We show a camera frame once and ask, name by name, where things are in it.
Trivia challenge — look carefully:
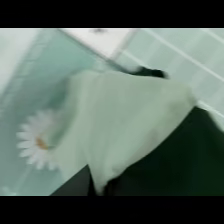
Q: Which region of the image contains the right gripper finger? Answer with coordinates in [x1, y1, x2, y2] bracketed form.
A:
[49, 164, 92, 196]

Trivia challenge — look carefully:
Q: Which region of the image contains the dark green garment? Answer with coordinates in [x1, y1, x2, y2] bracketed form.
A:
[105, 105, 224, 196]

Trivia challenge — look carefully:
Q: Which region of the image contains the pale green shirt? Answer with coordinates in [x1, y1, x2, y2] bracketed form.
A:
[49, 69, 198, 196]

